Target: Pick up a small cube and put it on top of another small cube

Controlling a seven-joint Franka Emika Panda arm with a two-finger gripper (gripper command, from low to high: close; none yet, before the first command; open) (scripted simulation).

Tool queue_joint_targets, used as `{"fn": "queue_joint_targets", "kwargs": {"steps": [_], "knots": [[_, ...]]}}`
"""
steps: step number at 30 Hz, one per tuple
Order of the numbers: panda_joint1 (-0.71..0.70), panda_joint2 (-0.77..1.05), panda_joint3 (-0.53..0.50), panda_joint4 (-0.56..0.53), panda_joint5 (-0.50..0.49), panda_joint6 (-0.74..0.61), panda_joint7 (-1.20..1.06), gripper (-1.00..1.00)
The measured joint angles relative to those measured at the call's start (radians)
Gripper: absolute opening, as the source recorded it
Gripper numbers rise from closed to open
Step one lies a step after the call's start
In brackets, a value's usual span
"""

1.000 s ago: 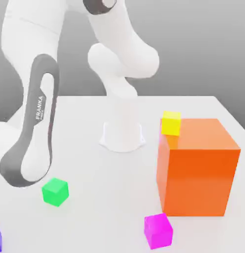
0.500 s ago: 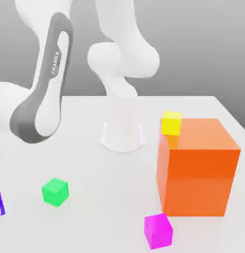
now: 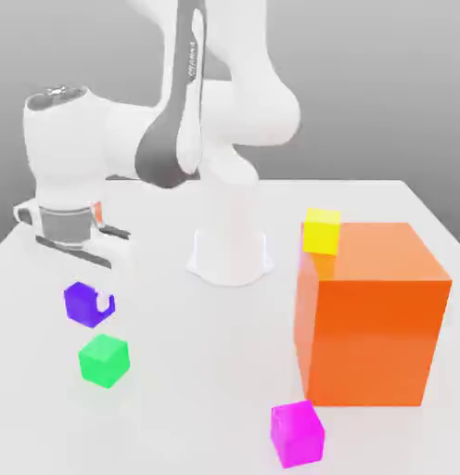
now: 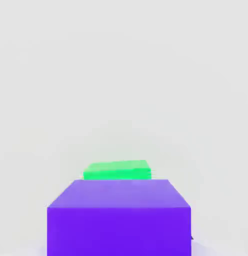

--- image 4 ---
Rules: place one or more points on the small purple cube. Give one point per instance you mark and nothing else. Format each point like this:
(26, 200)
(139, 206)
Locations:
(118, 226)

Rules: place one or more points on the small green cube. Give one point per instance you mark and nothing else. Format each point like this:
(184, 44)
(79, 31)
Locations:
(117, 171)

